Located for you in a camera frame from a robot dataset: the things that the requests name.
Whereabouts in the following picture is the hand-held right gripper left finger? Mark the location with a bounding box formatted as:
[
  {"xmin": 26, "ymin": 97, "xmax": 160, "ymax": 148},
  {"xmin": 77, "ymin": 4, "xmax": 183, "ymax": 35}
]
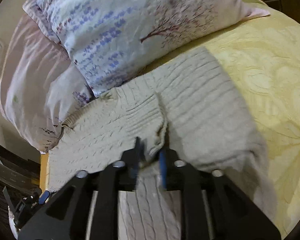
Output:
[{"xmin": 17, "ymin": 137, "xmax": 142, "ymax": 240}]

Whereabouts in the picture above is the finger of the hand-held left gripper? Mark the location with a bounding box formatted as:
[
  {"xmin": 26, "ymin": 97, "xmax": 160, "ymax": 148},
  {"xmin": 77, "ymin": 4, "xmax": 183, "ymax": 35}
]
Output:
[{"xmin": 2, "ymin": 187, "xmax": 50, "ymax": 228}]

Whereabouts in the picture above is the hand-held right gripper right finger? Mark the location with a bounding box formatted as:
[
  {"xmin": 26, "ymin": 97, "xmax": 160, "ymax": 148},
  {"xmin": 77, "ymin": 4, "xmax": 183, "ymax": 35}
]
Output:
[{"xmin": 159, "ymin": 149, "xmax": 282, "ymax": 240}]

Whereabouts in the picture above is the grey cable-knit sweater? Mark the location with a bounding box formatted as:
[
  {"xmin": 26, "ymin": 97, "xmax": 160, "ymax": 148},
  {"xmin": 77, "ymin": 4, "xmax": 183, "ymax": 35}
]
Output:
[{"xmin": 46, "ymin": 45, "xmax": 278, "ymax": 240}]

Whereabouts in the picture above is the pink floral print pillow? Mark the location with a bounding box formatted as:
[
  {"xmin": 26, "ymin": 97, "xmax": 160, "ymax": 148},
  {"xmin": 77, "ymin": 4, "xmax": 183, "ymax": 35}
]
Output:
[{"xmin": 0, "ymin": 0, "xmax": 95, "ymax": 153}]

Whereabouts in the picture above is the yellow quilted bedspread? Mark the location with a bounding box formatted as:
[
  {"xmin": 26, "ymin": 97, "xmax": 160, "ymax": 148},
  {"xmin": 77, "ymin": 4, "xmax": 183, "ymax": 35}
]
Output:
[{"xmin": 144, "ymin": 0, "xmax": 300, "ymax": 238}]

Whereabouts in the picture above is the blue floral print pillow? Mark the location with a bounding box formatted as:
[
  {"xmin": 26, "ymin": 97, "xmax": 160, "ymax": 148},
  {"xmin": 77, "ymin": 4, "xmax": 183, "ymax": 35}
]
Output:
[{"xmin": 34, "ymin": 0, "xmax": 271, "ymax": 98}]

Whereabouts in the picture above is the wooden bed frame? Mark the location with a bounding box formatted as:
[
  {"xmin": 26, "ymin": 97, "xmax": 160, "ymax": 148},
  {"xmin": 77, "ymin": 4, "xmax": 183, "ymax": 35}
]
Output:
[{"xmin": 39, "ymin": 152, "xmax": 50, "ymax": 193}]

